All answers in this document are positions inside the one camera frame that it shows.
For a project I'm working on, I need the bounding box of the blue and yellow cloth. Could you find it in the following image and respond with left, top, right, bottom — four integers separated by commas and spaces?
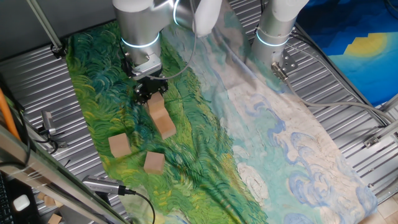
295, 0, 398, 107

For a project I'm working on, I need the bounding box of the ribbed silver camera on stand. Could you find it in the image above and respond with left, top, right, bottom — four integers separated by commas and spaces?
81, 175, 137, 206

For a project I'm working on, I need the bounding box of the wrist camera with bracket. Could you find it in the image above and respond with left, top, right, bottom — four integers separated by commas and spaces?
123, 51, 164, 81

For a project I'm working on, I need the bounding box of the large wooden cube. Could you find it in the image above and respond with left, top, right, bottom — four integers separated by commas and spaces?
143, 151, 166, 175
150, 108, 171, 124
154, 117, 177, 141
146, 91, 165, 113
108, 133, 132, 159

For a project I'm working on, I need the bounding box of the painted landscape cloth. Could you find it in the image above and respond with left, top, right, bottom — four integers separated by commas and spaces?
64, 6, 379, 224

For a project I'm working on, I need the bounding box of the metal corner bracket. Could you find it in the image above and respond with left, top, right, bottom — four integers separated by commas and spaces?
363, 135, 382, 149

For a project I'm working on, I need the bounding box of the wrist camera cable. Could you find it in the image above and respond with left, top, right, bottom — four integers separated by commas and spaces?
146, 0, 198, 80

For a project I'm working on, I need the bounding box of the black keyboard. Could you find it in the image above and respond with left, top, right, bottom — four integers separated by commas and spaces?
0, 174, 15, 224

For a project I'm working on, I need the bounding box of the orange pipe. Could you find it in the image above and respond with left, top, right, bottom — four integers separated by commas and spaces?
0, 86, 21, 141

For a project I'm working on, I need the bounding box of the black camera cable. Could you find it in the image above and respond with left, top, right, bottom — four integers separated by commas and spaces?
133, 190, 156, 224

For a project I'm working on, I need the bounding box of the white earbud case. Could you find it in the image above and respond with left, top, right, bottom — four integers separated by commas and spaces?
12, 194, 31, 212

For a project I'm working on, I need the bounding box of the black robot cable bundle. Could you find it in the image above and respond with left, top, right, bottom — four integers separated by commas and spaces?
253, 0, 262, 37

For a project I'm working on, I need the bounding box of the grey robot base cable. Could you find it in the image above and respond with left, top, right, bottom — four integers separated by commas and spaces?
271, 61, 396, 125

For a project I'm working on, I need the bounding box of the aluminium frame rail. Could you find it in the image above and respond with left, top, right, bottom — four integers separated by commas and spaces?
373, 119, 398, 139
377, 93, 398, 114

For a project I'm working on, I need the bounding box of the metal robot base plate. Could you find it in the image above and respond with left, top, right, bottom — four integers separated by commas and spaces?
278, 49, 299, 77

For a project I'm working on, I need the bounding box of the black hanging cable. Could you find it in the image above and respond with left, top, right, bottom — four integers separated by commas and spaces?
12, 102, 32, 166

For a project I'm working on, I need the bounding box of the aluminium frame beam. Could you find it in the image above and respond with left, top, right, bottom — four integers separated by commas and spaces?
0, 124, 131, 224

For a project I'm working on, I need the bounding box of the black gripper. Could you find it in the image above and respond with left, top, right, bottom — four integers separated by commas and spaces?
134, 74, 170, 105

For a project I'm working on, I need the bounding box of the slanted metal pole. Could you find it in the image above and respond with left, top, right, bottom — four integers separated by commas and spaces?
26, 0, 68, 60

